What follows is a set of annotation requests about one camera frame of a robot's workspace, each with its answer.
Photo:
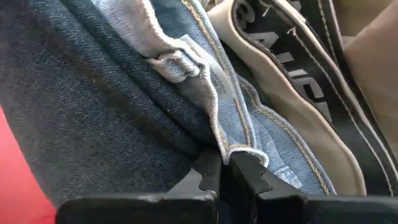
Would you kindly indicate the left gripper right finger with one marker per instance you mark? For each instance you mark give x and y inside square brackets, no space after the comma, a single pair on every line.
[295,210]

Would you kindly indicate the light blue jeans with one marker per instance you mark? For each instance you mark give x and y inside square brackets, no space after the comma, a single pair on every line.
[242,124]

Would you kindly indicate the dark blue jeans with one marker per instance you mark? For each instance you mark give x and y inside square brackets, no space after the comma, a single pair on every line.
[77,109]

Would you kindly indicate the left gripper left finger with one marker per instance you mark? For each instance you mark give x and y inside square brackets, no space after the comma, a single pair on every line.
[140,208]

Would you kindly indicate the red plastic laundry basket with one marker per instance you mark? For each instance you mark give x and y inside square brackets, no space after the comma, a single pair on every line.
[18,186]

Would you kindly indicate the beige trousers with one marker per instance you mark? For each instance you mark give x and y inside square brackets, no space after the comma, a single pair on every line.
[311,124]

